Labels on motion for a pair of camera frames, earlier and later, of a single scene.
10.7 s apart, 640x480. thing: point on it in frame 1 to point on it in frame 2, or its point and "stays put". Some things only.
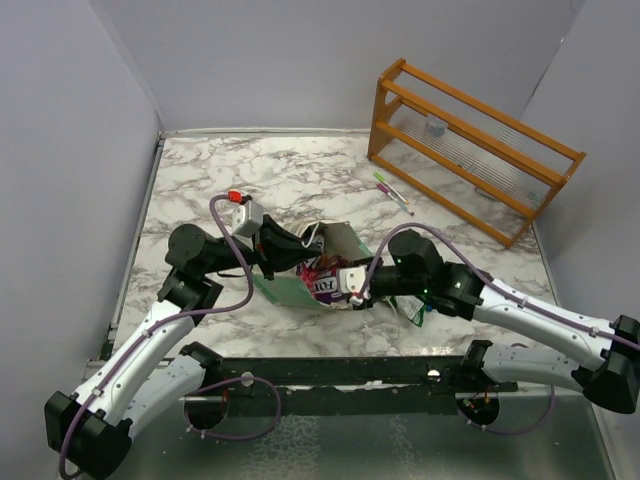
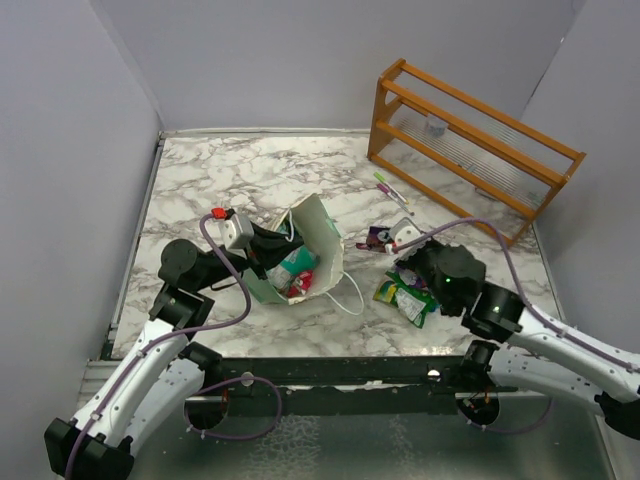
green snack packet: (413, 306) stays put
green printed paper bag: (286, 290) to (309, 220)
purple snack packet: (320, 275) to (372, 242)
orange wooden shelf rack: (494, 171) stays put
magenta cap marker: (392, 196) stays put
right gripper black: (372, 297) to (410, 257)
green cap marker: (381, 178) stays put
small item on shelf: (435, 128) stays put
